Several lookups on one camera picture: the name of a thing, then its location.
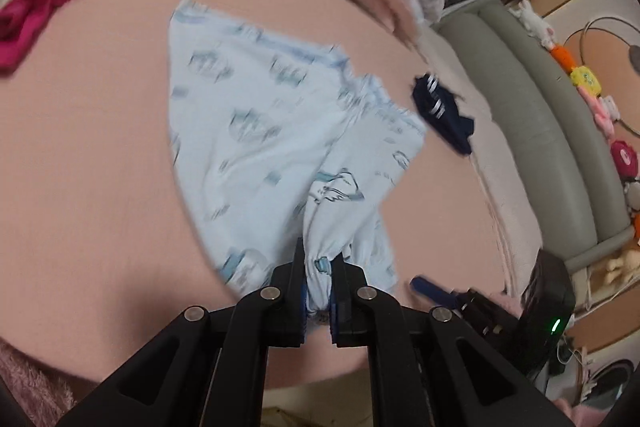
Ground orange plush toy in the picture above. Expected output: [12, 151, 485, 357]
[550, 44, 576, 72]

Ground pink plush toy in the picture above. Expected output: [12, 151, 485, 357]
[592, 96, 626, 138]

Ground light blue printed pants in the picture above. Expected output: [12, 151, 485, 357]
[167, 0, 428, 323]

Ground green padded headboard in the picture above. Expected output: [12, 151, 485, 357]
[435, 0, 636, 273]

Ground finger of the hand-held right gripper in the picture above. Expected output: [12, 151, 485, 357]
[409, 276, 469, 309]

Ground magenta garment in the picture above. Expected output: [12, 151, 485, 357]
[0, 0, 93, 75]

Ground pink fluffy blanket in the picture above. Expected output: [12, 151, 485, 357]
[0, 339, 76, 427]

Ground navy folded garment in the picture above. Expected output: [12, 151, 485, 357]
[411, 74, 476, 155]

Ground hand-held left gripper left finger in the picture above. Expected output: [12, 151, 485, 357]
[55, 237, 307, 427]

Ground white plush toy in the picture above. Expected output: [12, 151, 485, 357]
[510, 0, 557, 50]

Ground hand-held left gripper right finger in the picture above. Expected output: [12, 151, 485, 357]
[329, 252, 576, 427]

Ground yellow plush toy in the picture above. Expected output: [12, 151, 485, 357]
[570, 66, 603, 96]

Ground beige bunny plush toy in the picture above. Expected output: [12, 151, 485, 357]
[602, 251, 640, 288]

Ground red round plush toy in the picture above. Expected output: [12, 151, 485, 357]
[610, 139, 640, 178]

